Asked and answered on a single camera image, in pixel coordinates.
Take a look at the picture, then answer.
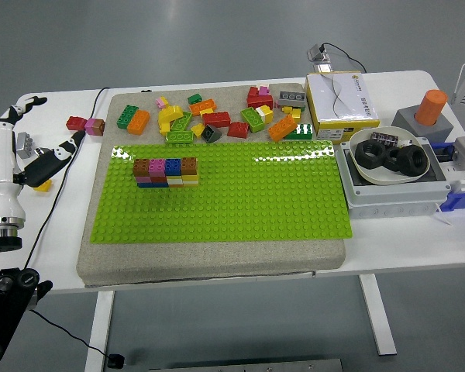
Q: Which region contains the black floor cable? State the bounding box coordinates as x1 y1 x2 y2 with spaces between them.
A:
29 308 110 358

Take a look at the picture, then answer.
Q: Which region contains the green toy baseplate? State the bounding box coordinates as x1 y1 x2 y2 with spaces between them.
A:
89 139 353 245

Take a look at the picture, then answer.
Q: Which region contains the dark green long brick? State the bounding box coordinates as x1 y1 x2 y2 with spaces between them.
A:
115 105 139 130

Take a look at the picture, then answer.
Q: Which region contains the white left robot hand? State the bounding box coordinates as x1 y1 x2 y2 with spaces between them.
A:
0 95 88 224

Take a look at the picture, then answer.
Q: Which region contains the grey metal plate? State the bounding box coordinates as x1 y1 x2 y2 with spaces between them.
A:
148 358 344 372

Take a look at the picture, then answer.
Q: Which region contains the large black hex nut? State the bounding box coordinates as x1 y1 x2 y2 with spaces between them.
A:
395 144 431 177
354 139 389 170

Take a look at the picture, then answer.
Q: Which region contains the grey long brick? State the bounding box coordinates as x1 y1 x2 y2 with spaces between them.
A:
277 90 307 109

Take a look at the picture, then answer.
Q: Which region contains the green and white brick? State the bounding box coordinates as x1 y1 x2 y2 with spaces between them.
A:
283 123 315 141

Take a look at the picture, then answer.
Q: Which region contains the white and yellow cardboard box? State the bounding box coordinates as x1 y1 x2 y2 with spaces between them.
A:
304 71 381 143

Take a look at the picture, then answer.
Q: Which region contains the grey block with hole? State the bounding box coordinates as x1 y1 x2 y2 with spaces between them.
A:
390 104 455 143

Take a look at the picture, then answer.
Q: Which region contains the blue and white rail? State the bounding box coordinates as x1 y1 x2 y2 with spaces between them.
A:
437 162 465 212

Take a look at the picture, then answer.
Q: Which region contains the grey-brown mat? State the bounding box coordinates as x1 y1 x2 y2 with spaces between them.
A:
76 82 346 288

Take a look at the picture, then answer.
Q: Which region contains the dark grey slope brick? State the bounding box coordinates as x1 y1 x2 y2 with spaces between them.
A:
200 124 222 144

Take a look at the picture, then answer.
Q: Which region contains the small black hex nut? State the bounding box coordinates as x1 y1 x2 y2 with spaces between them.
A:
383 146 402 172

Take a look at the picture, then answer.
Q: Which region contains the black device cable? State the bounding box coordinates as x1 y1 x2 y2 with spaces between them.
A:
320 41 368 74

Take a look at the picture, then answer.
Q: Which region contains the red long brick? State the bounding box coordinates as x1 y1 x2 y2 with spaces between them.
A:
202 111 232 129

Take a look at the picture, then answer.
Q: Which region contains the black table cable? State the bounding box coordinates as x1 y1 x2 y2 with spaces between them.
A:
22 87 110 270

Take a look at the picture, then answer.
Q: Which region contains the grey junction box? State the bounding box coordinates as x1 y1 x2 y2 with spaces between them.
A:
338 136 453 221

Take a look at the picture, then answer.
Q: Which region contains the blue plastic clamp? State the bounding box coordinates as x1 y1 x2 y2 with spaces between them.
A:
429 142 456 164

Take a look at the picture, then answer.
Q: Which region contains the light grey brick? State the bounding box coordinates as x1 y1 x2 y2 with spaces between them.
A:
15 132 34 160

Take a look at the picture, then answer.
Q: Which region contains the white table leg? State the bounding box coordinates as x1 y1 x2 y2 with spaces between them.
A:
357 272 398 357
84 290 115 372

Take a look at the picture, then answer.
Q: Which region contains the orange cylinder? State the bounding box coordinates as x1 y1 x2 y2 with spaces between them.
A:
414 88 449 126

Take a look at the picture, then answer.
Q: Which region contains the purple terminal block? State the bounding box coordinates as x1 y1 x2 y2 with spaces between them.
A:
369 131 400 148

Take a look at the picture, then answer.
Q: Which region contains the brown toy brick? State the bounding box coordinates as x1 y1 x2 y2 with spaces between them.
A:
132 158 152 178

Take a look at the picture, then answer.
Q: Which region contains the silver clip device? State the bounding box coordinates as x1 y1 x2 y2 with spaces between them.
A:
306 43 332 74

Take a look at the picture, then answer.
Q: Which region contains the white cable tie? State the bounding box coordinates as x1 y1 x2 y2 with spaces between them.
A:
433 201 453 226

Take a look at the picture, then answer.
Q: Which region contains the large red brick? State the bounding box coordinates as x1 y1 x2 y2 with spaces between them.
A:
246 86 274 111

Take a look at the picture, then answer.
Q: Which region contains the orange long brick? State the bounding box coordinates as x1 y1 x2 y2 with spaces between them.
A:
267 114 298 142
126 109 151 136
188 98 217 117

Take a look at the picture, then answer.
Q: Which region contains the red square brick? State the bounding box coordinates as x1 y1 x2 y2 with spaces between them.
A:
226 121 250 139

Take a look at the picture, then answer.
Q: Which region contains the white bowl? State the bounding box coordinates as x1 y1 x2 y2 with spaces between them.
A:
348 125 422 185

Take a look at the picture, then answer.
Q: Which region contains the lime green long brick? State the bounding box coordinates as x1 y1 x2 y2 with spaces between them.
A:
239 107 266 134
164 130 195 146
170 112 194 133

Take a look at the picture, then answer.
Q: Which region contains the yellow curved brick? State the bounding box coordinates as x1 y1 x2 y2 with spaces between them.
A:
157 105 184 136

